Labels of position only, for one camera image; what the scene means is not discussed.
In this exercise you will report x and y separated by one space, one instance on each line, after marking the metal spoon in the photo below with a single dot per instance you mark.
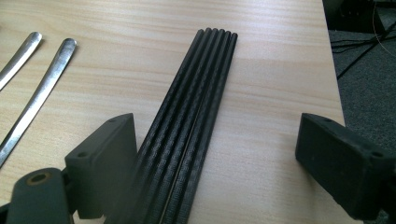
18 59
46 87

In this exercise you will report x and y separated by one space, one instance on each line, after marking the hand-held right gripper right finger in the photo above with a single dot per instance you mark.
342 161

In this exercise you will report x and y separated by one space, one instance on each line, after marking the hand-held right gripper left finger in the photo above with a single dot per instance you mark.
106 161

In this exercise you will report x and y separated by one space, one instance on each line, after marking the row of black chopsticks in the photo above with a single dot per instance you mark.
193 109

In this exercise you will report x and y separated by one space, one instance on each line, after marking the black stand base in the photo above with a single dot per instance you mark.
348 15

